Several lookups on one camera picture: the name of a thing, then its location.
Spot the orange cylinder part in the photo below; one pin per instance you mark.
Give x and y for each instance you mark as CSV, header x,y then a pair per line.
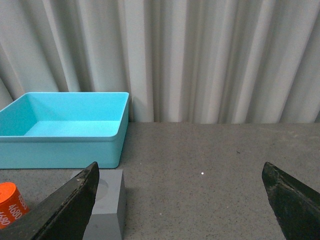
x,y
12,204

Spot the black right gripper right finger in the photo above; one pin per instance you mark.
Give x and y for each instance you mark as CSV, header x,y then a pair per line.
x,y
295,205

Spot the gray block with round hole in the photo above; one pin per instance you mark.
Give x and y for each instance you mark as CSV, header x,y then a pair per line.
x,y
108,214

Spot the light blue plastic box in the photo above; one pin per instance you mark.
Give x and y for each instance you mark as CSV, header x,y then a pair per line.
x,y
64,130

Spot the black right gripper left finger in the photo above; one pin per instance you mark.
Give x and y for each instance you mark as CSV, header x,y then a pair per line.
x,y
63,215

